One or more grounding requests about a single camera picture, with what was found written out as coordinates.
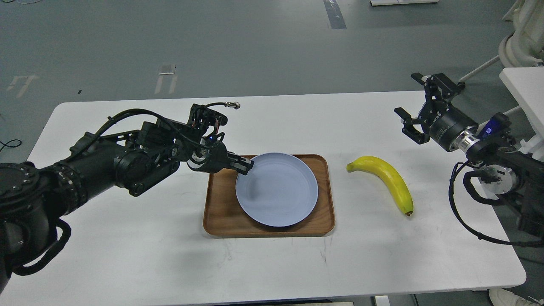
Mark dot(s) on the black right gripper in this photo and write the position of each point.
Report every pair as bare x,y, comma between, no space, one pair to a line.
438,119

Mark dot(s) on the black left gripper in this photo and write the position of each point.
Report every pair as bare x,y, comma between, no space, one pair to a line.
219,158

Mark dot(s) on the light blue plate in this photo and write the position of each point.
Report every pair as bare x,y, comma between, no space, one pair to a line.
279,191

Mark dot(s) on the yellow banana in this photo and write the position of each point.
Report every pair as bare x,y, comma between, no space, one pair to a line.
390,177

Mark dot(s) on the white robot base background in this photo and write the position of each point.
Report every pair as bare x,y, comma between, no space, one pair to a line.
524,47

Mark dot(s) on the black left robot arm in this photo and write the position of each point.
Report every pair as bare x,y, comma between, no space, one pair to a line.
134,149

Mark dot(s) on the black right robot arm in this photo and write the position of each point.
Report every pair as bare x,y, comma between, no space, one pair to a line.
500,174

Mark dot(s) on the brown wooden tray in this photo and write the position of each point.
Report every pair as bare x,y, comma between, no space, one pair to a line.
225,218

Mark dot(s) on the white side table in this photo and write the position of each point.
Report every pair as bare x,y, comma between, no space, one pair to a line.
527,87

